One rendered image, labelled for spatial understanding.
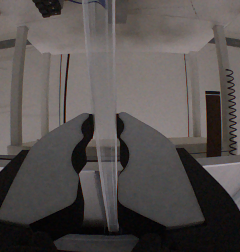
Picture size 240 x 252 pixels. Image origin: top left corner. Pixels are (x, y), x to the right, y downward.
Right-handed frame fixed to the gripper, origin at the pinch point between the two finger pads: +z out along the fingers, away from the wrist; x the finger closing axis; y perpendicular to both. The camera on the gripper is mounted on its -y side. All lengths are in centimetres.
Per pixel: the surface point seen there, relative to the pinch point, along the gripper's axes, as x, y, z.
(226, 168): 11.7, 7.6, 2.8
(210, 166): 9.5, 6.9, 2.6
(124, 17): 3.2, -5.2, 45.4
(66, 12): -13, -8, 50
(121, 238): 1.0, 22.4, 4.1
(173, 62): 57, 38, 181
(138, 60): 22, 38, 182
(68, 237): -6.8, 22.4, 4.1
